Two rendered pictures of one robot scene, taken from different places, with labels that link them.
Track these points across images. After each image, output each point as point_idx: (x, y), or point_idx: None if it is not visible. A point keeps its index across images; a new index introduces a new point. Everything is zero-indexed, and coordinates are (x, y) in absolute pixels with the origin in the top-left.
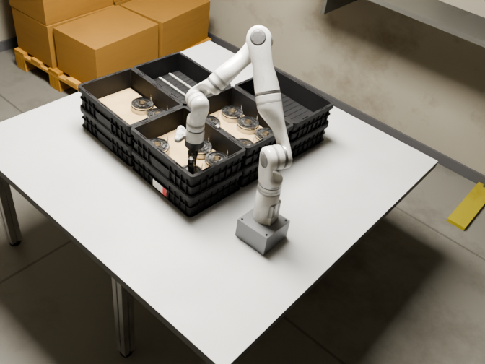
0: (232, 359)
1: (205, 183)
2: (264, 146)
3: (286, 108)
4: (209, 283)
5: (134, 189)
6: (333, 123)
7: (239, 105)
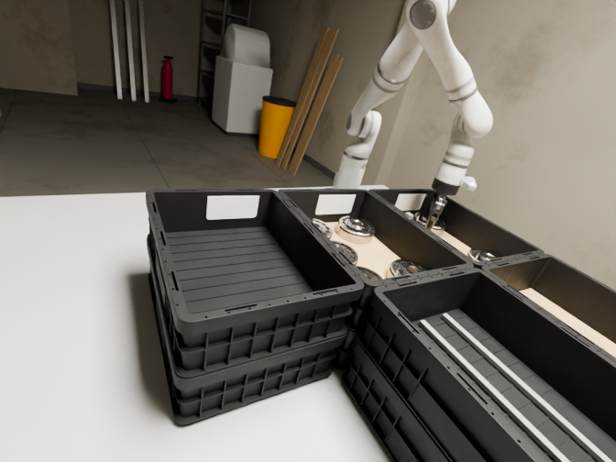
0: (377, 185)
1: (410, 212)
2: (379, 116)
3: (214, 279)
4: None
5: None
6: (59, 310)
7: None
